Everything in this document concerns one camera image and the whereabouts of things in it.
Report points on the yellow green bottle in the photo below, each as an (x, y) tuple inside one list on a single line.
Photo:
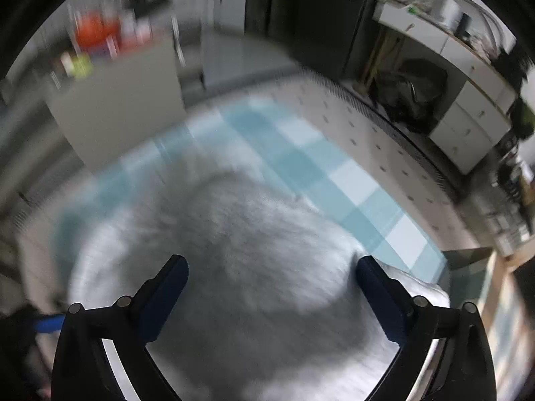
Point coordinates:
[(80, 66)]

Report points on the black bag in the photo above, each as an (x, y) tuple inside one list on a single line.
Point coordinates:
[(411, 92)]

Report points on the grey sweatshirt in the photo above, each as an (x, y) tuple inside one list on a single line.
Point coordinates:
[(259, 259)]

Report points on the white spotted bed sheet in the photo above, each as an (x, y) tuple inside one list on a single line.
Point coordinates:
[(376, 133)]

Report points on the checkered blanket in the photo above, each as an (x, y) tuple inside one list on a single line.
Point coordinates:
[(301, 150)]

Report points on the orange container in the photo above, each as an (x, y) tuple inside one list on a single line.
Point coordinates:
[(96, 29)]

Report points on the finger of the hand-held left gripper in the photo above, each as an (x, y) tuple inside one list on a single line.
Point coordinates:
[(50, 325)]

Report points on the grey metal pot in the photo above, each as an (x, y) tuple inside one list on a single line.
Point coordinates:
[(447, 8)]

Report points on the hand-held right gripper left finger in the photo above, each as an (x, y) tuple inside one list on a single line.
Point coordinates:
[(167, 296)]

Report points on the dark wardrobe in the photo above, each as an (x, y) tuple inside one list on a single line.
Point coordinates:
[(309, 12)]

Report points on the wooden frame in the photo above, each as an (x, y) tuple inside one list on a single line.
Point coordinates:
[(497, 288)]

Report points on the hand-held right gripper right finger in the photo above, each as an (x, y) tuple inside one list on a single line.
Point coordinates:
[(380, 300)]

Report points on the white drawer cabinet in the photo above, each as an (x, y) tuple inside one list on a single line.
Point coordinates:
[(464, 117)]

